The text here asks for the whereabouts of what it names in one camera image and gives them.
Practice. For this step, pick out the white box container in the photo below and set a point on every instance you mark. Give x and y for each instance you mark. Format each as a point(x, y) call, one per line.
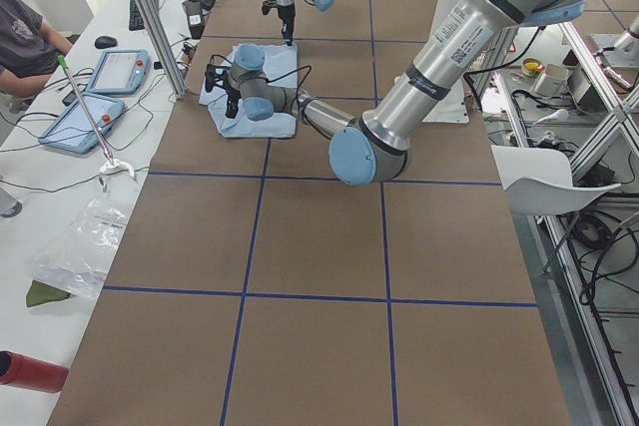
point(551, 81)

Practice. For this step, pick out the black computer mouse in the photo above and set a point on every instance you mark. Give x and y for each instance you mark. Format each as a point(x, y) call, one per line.
point(105, 42)

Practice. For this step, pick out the seated person grey shirt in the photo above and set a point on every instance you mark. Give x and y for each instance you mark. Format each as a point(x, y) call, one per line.
point(30, 47)

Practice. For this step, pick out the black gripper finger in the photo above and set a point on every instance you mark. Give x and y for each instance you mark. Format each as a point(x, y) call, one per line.
point(232, 109)
point(288, 36)

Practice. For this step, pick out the red cylinder bottle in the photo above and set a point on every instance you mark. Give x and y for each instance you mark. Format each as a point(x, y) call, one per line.
point(29, 373)

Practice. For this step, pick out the blue teach pendant near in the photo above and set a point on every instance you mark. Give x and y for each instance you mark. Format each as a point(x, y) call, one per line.
point(72, 130)

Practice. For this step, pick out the blue teach pendant far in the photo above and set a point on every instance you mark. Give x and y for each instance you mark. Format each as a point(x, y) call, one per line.
point(119, 72)

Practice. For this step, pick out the light blue button shirt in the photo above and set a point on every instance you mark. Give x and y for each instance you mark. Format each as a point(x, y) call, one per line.
point(267, 77)

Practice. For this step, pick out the white curved plastic sheet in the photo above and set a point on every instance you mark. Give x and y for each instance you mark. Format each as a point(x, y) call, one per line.
point(539, 182)

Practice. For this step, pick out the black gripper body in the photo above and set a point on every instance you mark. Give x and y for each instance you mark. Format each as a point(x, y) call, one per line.
point(232, 97)
point(285, 15)

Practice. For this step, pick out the blue teach pendant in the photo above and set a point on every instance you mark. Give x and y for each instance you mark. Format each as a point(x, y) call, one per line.
point(119, 72)
point(72, 130)

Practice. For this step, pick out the reacher grabber stick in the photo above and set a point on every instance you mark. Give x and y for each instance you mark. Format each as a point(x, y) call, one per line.
point(112, 164)

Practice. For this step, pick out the grey aluminium frame post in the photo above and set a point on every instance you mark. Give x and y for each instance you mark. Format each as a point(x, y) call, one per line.
point(162, 46)

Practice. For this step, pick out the green cloth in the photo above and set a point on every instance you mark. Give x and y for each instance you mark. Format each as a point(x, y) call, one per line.
point(40, 293)

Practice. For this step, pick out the clear plastic bag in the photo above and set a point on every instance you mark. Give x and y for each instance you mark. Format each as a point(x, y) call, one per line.
point(78, 260)

